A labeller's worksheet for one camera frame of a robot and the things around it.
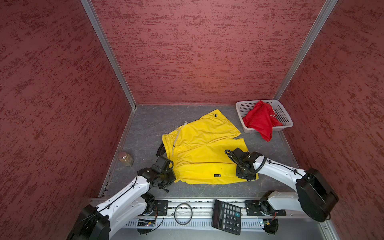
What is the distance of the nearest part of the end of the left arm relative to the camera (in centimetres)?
60

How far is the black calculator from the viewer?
691 mm

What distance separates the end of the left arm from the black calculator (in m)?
0.27
